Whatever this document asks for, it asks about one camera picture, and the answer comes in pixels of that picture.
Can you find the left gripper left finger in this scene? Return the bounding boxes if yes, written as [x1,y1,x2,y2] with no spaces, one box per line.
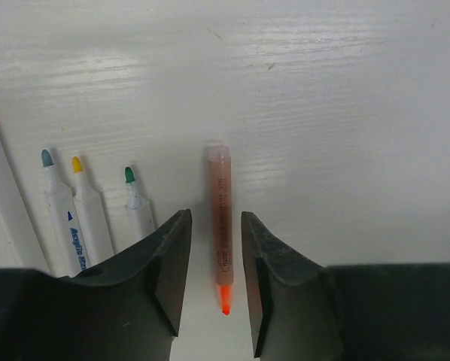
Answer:
[0,210,192,360]

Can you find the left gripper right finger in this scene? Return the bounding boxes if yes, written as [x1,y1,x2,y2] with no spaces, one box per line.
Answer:
[241,212,450,360]

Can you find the grey capped marker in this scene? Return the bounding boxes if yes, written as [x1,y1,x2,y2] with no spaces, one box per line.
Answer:
[41,149,90,277]

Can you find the yellow capped marker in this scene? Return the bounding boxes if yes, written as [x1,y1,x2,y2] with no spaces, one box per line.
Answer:
[71,156,114,266]

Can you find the green capped thin marker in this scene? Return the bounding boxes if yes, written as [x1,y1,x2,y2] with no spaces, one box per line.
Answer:
[124,166,156,241]

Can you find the tan orange marker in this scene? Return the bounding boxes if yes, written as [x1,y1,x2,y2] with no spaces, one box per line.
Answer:
[204,141,234,315]

